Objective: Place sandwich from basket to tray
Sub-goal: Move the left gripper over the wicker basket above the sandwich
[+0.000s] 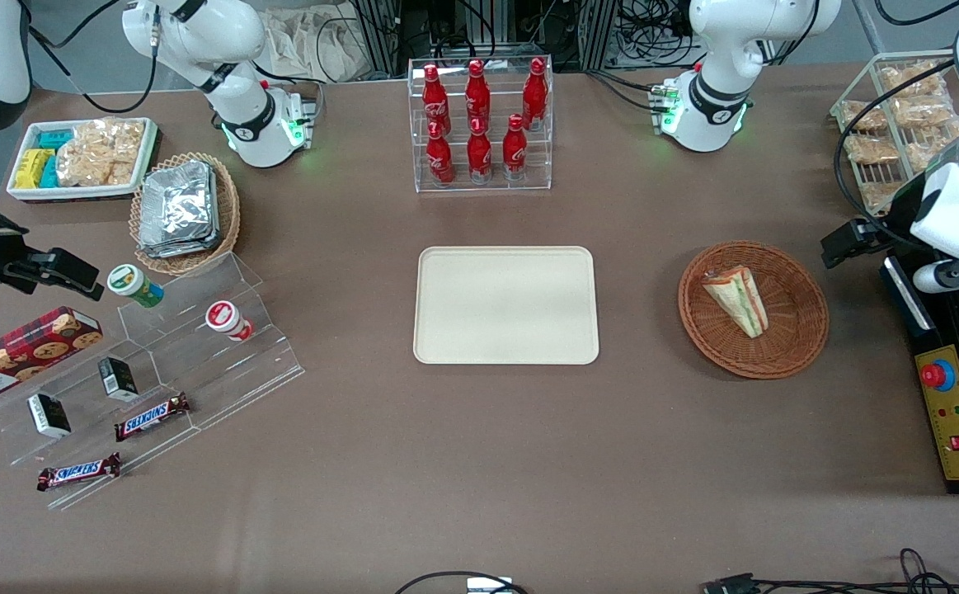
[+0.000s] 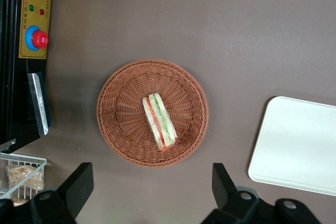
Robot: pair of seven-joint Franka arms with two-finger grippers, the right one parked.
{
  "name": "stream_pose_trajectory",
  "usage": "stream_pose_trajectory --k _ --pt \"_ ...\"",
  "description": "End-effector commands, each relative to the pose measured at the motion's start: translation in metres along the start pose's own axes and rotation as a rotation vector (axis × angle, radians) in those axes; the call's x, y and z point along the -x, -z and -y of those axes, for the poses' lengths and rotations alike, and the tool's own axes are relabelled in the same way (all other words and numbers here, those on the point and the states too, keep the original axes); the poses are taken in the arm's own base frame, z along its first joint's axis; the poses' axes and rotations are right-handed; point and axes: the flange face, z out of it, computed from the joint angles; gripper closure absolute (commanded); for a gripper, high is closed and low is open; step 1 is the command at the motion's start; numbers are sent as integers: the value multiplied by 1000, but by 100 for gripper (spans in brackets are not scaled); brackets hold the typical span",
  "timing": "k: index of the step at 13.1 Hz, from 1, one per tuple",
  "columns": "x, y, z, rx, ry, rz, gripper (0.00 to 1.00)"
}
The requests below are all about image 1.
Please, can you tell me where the red lid cup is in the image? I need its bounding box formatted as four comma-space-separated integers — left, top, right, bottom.
204, 301, 254, 342

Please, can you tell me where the beige cloth bag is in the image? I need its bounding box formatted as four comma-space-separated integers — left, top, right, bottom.
261, 7, 374, 83

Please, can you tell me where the silver foil pack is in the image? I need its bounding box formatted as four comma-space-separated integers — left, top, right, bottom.
139, 160, 221, 248
138, 234, 222, 260

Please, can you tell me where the small black box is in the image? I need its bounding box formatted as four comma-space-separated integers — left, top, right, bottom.
27, 393, 72, 439
98, 356, 139, 403

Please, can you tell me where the thin black cable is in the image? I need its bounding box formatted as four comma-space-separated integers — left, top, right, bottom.
755, 548, 959, 594

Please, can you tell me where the beige plastic tray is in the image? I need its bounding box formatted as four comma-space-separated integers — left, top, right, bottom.
413, 246, 600, 365

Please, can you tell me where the black yellow control box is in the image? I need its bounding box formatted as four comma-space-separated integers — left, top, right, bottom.
881, 247, 959, 496

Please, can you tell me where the round brown wicker basket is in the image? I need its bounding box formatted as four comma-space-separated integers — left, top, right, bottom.
678, 240, 830, 380

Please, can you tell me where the oval light wicker basket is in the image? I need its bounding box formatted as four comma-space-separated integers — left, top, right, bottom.
129, 152, 242, 276

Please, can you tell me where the red emergency stop button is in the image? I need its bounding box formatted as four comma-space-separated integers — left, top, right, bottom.
920, 361, 957, 392

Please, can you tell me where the clear bag of rice crackers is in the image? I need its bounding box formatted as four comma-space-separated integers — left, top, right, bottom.
842, 101, 889, 133
879, 62, 950, 97
891, 96, 955, 130
846, 134, 900, 166
858, 181, 902, 212

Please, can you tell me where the white rectangular snack tray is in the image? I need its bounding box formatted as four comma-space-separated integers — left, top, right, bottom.
7, 117, 158, 201

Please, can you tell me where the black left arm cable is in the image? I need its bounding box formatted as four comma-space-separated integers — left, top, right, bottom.
832, 59, 958, 248

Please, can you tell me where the black cable loop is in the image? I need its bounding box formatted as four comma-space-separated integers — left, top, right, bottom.
395, 571, 529, 594

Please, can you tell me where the green chip can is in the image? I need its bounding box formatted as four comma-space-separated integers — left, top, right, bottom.
107, 264, 165, 309

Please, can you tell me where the white wire rack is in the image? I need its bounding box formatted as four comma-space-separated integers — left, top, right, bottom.
830, 51, 959, 217

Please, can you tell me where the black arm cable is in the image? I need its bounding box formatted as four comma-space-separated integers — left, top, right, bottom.
28, 0, 158, 115
832, 59, 958, 248

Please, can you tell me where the yellow snack packet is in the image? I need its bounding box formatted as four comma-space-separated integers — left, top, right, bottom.
15, 148, 56, 190

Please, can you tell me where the triangular sandwich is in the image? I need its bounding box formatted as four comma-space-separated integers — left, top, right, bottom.
700, 266, 770, 339

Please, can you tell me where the brown Snickers bar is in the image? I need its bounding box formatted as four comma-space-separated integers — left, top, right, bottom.
114, 393, 191, 442
37, 452, 122, 493

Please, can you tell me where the clear acrylic step display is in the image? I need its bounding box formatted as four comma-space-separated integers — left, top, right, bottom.
0, 252, 307, 511

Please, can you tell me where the red cola bottle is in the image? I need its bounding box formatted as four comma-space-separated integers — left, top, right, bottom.
465, 59, 491, 133
502, 114, 529, 181
426, 121, 455, 186
467, 117, 494, 184
522, 58, 548, 133
422, 64, 451, 137

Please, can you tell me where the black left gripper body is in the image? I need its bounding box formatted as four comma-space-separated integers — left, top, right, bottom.
846, 216, 897, 253

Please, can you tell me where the clear acrylic bottle rack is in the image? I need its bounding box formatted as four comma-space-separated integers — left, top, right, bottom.
407, 56, 554, 193

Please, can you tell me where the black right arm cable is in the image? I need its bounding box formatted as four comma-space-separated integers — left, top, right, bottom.
28, 0, 158, 115

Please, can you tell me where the red tartan cookie box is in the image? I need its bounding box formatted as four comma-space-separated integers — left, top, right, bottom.
0, 306, 104, 407

